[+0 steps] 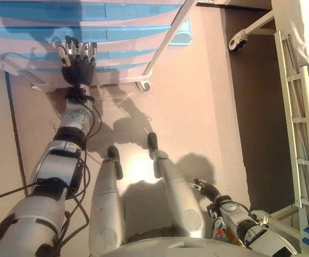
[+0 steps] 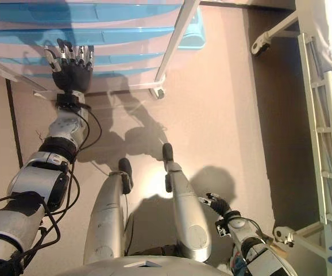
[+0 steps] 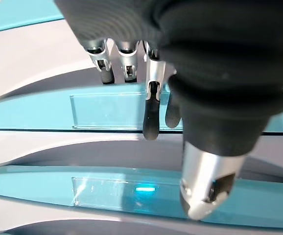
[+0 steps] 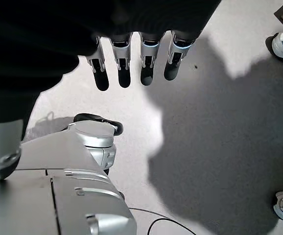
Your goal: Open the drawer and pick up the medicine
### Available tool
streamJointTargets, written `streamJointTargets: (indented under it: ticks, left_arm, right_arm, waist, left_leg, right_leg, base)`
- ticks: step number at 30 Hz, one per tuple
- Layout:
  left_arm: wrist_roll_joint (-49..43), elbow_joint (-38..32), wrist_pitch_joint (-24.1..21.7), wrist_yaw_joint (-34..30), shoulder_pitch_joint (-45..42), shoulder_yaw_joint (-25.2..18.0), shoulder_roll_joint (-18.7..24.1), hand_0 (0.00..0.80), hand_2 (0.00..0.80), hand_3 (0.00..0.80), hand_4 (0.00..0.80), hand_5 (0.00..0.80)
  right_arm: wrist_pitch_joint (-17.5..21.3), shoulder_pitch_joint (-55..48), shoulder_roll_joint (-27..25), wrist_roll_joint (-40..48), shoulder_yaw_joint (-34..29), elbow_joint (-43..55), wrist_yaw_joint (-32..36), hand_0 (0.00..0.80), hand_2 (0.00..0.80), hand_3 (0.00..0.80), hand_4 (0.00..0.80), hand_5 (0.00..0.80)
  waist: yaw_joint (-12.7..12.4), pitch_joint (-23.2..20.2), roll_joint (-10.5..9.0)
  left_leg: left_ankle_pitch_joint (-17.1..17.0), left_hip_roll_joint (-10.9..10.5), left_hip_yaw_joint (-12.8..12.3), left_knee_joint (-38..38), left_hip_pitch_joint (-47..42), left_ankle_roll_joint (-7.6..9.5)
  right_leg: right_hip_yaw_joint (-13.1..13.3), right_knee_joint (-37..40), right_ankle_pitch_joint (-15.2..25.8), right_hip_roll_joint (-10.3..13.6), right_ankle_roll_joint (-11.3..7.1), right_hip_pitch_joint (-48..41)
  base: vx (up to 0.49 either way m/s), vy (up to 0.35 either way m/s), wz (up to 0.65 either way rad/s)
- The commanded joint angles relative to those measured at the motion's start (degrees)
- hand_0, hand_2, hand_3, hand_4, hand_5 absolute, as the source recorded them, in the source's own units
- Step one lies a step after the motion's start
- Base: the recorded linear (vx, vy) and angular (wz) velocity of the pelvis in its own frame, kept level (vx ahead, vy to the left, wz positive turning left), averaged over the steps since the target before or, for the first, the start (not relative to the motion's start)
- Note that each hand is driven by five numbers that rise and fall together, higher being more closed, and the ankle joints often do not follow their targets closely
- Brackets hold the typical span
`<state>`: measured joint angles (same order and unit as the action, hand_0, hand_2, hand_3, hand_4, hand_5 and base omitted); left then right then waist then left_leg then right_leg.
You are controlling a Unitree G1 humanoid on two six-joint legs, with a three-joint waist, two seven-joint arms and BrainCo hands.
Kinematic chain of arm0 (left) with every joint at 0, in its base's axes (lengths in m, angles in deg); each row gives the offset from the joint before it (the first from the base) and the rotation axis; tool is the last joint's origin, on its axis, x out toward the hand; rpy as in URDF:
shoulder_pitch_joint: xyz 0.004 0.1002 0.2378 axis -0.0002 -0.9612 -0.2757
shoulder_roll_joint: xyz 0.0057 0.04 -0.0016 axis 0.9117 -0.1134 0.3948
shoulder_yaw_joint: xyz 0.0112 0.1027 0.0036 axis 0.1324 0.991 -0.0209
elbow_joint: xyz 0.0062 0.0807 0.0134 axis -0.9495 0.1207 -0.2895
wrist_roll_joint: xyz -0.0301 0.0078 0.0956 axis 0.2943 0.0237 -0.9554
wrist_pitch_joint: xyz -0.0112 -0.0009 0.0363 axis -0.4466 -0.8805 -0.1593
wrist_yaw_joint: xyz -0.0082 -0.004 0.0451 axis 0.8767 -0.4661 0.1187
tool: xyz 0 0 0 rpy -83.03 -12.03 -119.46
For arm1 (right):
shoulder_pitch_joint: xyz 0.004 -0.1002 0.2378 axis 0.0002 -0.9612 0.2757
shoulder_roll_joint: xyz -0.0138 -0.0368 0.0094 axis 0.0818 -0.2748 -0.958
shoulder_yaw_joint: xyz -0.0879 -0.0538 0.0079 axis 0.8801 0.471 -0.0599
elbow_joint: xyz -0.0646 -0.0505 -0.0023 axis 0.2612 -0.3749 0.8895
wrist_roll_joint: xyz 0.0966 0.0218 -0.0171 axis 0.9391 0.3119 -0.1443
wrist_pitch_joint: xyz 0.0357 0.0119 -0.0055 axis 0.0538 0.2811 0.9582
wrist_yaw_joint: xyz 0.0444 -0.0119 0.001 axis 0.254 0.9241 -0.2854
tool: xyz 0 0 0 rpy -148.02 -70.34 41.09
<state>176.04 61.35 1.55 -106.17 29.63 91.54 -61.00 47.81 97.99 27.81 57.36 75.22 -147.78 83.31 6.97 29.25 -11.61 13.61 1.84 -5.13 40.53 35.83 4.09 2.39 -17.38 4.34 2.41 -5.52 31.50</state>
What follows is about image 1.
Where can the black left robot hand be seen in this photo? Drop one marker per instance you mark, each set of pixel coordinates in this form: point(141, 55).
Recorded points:
point(78, 71)

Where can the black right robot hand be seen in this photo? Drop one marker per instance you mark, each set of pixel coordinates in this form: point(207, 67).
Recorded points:
point(206, 188)

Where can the blue front cart drawer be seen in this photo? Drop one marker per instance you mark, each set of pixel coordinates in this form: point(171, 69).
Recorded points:
point(122, 54)
point(130, 12)
point(122, 67)
point(130, 33)

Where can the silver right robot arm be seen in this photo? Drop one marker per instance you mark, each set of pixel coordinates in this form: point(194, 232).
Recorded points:
point(250, 230)

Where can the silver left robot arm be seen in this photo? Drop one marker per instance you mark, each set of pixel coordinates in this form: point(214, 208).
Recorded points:
point(55, 171)

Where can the silver right robot leg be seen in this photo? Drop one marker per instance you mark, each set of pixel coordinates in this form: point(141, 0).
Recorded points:
point(181, 198)

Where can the colourful sneaker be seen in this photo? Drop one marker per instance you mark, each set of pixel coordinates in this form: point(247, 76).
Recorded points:
point(224, 233)

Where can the clear side bin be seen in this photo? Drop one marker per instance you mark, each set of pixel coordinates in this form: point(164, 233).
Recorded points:
point(15, 68)

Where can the grey robot torso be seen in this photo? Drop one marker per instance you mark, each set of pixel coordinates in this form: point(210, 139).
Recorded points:
point(176, 249)

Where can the cart caster wheel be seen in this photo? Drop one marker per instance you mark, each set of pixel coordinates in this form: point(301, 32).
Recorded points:
point(145, 86)

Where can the black right robot foot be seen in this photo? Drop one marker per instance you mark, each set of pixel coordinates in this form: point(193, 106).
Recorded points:
point(152, 140)

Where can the black robot foot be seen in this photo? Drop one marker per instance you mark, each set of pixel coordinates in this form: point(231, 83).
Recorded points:
point(114, 153)
point(152, 140)

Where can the black left robot foot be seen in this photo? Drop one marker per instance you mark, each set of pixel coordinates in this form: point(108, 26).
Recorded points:
point(114, 153)

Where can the white medical cart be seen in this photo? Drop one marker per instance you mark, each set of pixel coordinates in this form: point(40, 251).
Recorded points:
point(165, 45)

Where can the waste bin with blue lid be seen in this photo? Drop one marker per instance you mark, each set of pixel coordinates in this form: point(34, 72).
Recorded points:
point(182, 36)

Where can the blue bed clip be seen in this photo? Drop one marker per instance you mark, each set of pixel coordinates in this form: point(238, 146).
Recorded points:
point(308, 241)

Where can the white object at right edge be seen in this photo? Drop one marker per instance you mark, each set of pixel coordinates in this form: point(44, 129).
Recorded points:
point(237, 41)

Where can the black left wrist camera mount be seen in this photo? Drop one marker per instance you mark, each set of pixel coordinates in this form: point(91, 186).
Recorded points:
point(77, 93)

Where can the white bed side rail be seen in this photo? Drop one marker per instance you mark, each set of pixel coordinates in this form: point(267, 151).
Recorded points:
point(294, 120)

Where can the white bed frame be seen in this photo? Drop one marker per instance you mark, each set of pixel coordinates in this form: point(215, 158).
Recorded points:
point(256, 24)

